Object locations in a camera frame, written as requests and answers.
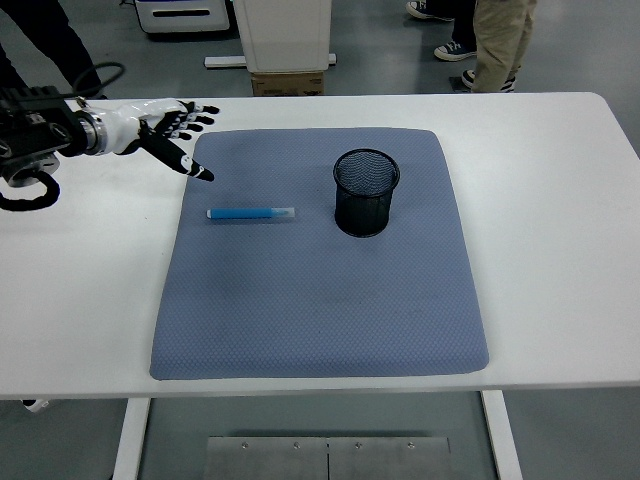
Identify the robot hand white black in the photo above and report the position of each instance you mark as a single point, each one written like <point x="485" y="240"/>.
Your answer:
<point x="135" y="122"/>

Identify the blue marker clear cap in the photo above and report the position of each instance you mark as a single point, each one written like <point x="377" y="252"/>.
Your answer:
<point x="240" y="213"/>

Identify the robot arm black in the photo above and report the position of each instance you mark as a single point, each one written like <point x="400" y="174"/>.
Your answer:
<point x="30" y="135"/>

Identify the black mesh pen holder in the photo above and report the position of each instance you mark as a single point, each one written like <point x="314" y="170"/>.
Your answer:
<point x="362" y="215"/>

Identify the white floor foot bar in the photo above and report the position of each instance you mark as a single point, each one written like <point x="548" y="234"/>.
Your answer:
<point x="225" y="62"/>

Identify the person in dark trousers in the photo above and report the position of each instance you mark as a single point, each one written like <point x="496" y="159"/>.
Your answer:
<point x="40" y="30"/>

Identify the cardboard box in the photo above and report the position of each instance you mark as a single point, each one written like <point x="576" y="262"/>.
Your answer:
<point x="287" y="84"/>

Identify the white cabinet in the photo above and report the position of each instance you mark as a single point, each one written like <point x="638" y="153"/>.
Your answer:
<point x="285" y="30"/>

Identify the blue-grey textured mat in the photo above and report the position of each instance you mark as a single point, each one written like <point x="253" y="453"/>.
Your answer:
<point x="300" y="300"/>

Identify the small white device under table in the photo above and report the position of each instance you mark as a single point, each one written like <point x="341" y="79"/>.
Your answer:
<point x="37" y="406"/>

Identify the white table leg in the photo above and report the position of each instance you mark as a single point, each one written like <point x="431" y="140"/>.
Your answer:
<point x="502" y="440"/>
<point x="131" y="440"/>

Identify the grey floor plate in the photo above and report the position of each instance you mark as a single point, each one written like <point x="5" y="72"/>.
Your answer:
<point x="459" y="83"/>

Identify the person in blue sneakers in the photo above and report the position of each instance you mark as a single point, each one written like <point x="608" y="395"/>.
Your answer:
<point x="462" y="25"/>

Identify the grey metal plate with screws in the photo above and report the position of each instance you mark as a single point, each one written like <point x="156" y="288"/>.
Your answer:
<point x="267" y="460"/>
<point x="390" y="460"/>

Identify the person in beige trousers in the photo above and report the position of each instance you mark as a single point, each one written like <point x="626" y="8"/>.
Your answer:
<point x="500" y="40"/>

